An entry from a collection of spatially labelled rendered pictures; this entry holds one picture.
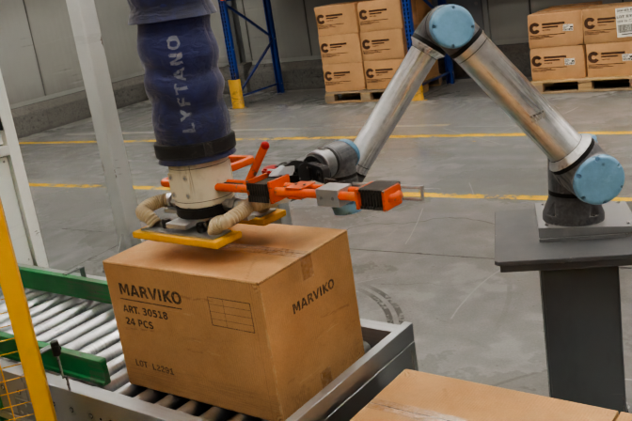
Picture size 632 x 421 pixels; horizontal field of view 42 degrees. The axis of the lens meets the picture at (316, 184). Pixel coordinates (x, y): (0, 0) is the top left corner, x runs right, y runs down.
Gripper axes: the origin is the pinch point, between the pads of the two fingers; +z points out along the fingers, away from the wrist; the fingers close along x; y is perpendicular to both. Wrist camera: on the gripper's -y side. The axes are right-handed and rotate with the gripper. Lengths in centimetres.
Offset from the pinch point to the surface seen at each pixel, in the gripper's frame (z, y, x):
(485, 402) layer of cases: -12, -47, -60
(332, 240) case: -14.3, -4.4, -19.3
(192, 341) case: 18.5, 23.6, -39.2
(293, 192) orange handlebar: 3.3, -8.5, 0.3
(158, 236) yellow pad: 14.2, 33.5, -10.7
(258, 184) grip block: 5.0, 1.6, 2.5
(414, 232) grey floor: -259, 123, -114
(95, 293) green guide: -21, 121, -54
